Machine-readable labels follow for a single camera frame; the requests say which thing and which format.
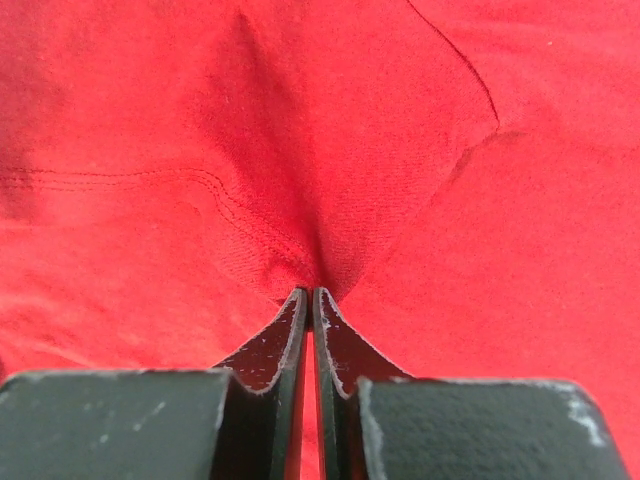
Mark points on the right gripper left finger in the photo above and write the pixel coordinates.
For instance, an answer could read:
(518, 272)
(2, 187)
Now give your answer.
(240, 419)

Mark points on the red t shirt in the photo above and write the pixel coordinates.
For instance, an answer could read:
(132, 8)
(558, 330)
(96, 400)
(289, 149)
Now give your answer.
(462, 176)

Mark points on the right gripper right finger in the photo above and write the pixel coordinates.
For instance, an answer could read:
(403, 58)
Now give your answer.
(376, 421)

